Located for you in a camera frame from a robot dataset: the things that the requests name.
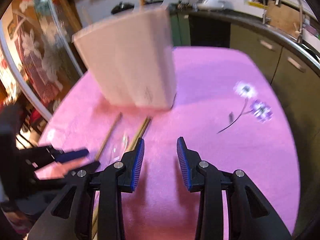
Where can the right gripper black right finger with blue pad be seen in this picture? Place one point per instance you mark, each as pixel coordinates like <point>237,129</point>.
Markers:
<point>250,214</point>

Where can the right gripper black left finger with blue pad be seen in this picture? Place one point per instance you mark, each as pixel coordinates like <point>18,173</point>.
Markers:
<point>70,214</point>

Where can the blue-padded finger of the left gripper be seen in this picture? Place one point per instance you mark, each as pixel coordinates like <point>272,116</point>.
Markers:
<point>63,157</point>

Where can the clear plastic spoon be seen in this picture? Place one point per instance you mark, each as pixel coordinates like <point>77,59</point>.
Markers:
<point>119,147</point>

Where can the wooden chopstick pair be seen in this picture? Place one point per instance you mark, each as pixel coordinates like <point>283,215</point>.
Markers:
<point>95,218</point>
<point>139,133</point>

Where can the wooden chopstick single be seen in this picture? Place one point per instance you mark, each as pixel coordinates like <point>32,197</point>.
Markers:
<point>109,133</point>

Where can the steel kitchen faucet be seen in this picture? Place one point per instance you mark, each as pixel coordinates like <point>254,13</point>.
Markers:
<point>290,21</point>

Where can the pink floral tablecloth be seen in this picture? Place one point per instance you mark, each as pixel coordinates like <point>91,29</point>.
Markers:
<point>225,110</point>

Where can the white plastic utensil holder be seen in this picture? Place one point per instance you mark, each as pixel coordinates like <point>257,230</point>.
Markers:
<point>130,55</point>

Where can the glass sliding door floral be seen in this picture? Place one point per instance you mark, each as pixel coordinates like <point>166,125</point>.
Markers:
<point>36,43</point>

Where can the steel sink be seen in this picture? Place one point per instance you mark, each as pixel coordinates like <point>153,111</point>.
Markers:
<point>310,52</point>

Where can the small steel tap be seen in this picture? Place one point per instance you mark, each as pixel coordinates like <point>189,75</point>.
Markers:
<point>262,5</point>

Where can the white rice cooker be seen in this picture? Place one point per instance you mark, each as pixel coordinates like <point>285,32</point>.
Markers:
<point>208,5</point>

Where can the wooden cutting board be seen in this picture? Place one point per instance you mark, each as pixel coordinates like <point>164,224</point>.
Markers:
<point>271,11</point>

